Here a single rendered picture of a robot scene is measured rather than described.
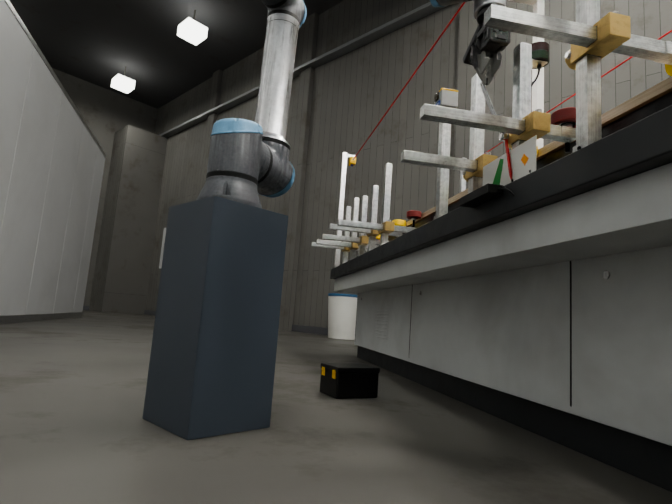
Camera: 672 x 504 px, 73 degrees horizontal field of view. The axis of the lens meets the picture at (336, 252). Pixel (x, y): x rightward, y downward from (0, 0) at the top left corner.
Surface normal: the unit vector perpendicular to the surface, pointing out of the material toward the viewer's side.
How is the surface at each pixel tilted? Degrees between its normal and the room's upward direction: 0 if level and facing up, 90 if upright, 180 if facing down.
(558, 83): 90
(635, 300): 90
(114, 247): 90
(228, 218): 90
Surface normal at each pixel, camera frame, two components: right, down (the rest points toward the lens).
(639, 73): -0.69, -0.15
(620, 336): -0.98, -0.10
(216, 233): 0.73, -0.04
